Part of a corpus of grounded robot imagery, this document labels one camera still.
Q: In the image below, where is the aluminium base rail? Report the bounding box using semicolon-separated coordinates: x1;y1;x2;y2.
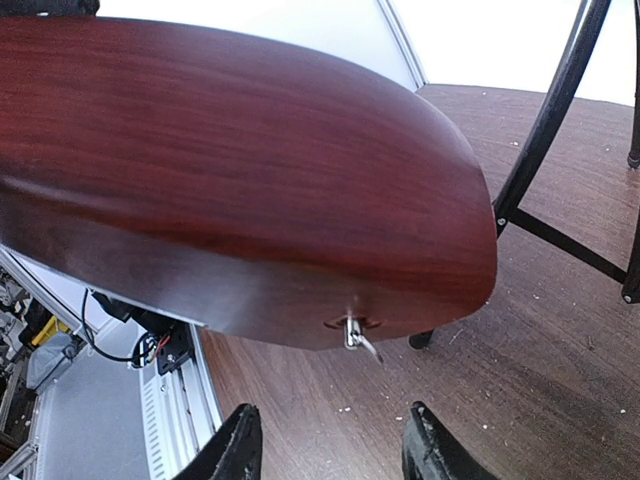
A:
1;249;223;479

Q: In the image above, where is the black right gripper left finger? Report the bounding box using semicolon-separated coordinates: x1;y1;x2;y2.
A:
174;403;263;480

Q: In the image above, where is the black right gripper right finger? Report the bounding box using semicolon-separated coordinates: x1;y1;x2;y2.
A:
402;401;497;480

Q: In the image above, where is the black perforated music stand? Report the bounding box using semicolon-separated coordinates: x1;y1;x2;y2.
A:
421;1;639;346

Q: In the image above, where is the left aluminium frame post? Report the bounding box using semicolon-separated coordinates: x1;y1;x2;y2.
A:
376;0;429;91

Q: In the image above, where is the wooden metronome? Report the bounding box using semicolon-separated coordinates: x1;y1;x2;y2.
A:
1;16;497;350

